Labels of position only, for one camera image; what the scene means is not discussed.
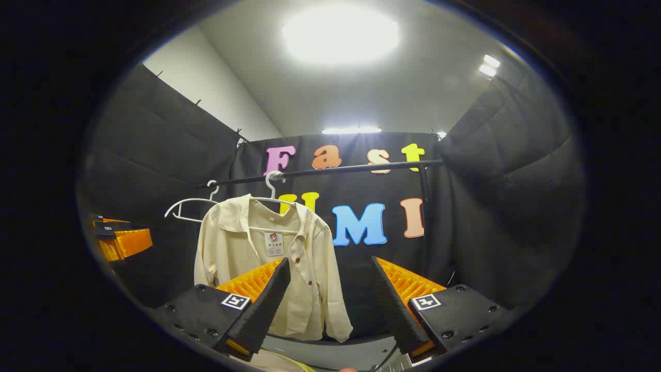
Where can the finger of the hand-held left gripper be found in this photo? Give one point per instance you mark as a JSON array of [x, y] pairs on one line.
[[129, 243], [111, 223]]

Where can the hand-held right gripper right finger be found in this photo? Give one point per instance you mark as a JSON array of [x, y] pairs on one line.
[[393, 305]]

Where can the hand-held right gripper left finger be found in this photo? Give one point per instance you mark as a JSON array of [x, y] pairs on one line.
[[268, 299]]

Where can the cream button shirt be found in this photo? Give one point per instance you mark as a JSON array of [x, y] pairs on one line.
[[232, 268]]

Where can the white yellow-rimmed laundry hamper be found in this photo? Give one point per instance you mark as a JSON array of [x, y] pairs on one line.
[[289, 362]]

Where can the white plastic hanger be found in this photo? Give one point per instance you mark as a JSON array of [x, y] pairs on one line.
[[199, 200], [272, 194]]

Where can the black clothes rack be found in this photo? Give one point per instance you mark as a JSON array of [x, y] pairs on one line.
[[356, 168]]

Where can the black backdrop cloth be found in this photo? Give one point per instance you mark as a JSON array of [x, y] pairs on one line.
[[490, 206]]

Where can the long strip ceiling light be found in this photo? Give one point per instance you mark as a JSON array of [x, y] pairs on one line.
[[351, 130]]

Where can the small ceiling light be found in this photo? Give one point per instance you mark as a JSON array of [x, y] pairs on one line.
[[487, 70], [491, 60]]

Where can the large round ceiling light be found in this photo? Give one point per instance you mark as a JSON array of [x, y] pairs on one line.
[[341, 36]]

